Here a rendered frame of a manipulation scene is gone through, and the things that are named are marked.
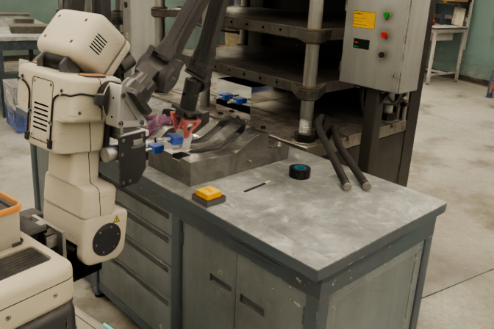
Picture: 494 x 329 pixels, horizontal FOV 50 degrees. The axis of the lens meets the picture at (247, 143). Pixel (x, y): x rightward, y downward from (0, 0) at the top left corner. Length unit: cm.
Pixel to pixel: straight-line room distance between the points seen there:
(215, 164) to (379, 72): 82
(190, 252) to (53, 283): 66
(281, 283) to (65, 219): 67
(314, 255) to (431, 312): 143
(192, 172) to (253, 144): 29
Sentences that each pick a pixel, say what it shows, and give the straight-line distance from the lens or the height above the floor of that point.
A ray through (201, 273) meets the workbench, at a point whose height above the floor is 50.
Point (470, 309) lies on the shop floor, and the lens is 293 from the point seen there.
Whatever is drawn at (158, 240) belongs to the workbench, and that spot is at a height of 52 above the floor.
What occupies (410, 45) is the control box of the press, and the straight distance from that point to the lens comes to 227.
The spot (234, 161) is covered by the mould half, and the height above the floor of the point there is 85.
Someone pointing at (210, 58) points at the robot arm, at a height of 125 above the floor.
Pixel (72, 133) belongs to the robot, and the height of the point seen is 107.
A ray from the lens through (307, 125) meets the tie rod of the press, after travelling 241.
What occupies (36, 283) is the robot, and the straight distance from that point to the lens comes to 139.
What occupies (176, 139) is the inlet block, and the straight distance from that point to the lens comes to 182.
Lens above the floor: 152
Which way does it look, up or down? 18 degrees down
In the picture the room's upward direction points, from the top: 3 degrees clockwise
